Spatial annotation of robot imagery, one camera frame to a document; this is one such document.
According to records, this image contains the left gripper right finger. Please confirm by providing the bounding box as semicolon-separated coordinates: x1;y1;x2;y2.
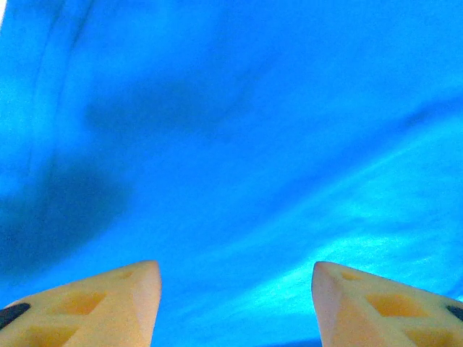
312;260;463;347

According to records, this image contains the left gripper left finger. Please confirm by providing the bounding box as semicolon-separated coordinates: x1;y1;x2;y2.
0;260;162;347

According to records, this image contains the blue t-shirt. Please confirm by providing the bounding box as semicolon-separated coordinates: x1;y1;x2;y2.
0;0;463;347

